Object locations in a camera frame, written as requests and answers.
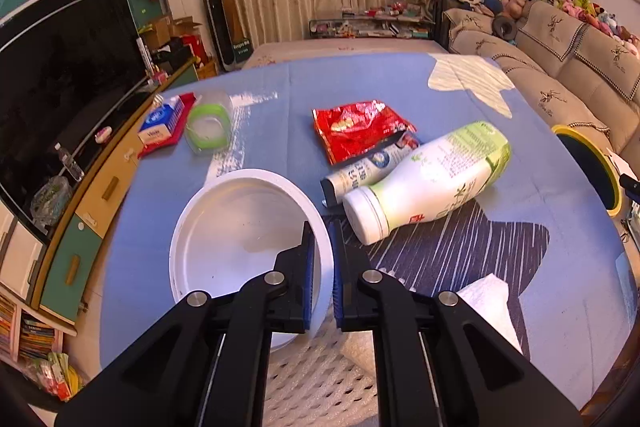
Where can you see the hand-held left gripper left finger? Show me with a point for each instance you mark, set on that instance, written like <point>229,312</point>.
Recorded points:
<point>307,287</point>

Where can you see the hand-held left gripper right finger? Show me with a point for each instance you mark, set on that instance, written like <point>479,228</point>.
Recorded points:
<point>338,287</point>

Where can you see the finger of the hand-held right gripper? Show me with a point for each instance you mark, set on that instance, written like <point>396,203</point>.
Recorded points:
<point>632,189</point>

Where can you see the dark yellow-rimmed trash bin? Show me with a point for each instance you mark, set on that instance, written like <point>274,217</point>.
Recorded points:
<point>590,167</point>

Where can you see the white plastic bowl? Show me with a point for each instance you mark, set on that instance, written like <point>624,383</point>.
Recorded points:
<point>235,227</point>

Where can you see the white foam net sleeve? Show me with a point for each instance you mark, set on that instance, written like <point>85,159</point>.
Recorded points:
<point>320,382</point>

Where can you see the small white drink bottle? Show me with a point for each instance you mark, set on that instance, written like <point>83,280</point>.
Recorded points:
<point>360,172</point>

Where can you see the large white green-label bottle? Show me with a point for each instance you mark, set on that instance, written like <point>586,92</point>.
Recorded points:
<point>435,177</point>

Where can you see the white paper towel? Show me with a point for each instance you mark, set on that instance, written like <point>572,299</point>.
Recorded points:
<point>487,307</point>

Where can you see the red snack bag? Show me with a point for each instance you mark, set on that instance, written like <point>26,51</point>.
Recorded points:
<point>350,132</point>

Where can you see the clear green plastic container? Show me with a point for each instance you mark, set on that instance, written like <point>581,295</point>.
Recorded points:
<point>207,127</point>

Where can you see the beige sofa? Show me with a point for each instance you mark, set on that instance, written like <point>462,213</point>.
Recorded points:
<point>550,72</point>

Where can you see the pile of plush toys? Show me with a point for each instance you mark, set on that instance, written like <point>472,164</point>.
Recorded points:
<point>575,2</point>

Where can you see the grey neck pillow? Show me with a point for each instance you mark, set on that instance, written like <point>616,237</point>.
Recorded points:
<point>504,27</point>

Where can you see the red tissue box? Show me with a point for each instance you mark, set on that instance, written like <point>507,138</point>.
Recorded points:
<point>187,107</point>

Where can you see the blue tissue pack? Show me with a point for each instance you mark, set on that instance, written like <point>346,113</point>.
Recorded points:
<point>160,124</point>

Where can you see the green yellow television cabinet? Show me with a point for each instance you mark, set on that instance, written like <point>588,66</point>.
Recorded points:
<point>100,187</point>

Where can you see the floral bed sheet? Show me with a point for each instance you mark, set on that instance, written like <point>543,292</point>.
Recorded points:
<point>320,52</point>

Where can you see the yellow woven basket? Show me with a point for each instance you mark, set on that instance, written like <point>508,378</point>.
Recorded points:
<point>209,69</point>

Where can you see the dark green box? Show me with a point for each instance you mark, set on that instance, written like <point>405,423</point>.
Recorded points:
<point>241,52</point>

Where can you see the small pink object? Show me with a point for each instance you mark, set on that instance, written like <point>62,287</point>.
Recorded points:
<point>103,134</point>

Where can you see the cluttered glass coffee table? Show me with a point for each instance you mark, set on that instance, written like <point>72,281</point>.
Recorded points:
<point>370,24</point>

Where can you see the black and red bags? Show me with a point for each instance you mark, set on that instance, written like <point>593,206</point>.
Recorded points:
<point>180,52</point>

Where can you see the clear water bottle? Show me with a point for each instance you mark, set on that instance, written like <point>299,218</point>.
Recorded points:
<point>70,163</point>

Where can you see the pile of colourful packets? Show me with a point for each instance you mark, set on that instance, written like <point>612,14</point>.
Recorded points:
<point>52,377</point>

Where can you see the black tower fan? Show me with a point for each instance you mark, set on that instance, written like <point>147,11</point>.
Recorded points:
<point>219,27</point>

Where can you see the row of books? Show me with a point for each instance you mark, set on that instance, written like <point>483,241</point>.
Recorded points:
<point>30,332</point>

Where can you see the white slim box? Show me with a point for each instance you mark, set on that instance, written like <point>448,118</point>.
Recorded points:
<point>145,53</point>

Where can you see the open cardboard box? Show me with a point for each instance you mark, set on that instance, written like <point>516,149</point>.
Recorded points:
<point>180,28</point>

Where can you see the white drawer cabinet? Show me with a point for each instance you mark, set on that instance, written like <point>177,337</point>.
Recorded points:
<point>17,252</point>

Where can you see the large curved television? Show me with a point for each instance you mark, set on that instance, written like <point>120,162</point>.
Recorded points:
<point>65,97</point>

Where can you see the black flat television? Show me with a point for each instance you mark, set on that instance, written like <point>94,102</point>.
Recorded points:
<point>35,7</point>

